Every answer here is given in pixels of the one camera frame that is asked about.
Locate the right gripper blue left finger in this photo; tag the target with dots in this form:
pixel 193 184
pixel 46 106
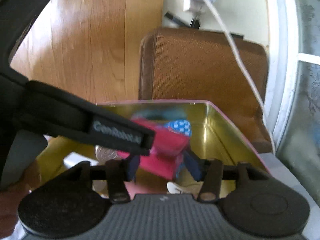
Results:
pixel 119 172

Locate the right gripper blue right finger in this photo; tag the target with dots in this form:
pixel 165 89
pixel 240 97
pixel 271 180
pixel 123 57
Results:
pixel 210 172

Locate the pink macaron biscuit tin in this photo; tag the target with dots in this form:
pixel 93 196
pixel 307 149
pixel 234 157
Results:
pixel 213 136

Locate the magenta pink box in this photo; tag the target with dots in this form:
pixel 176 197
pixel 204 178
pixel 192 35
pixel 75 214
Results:
pixel 165 155

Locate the person's left hand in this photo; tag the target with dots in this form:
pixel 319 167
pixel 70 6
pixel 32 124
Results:
pixel 11 198

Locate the silver coin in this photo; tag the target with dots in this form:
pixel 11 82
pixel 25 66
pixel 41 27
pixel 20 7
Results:
pixel 105 154

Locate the blue polka dot bow headband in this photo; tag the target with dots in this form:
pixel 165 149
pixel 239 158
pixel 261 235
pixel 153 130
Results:
pixel 180 126

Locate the wooden headboard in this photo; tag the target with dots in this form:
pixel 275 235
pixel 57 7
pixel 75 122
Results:
pixel 89 47

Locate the brown chair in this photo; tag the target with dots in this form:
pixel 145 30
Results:
pixel 192 64

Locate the window frame with curtain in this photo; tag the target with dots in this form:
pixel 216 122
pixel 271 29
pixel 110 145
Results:
pixel 292 97

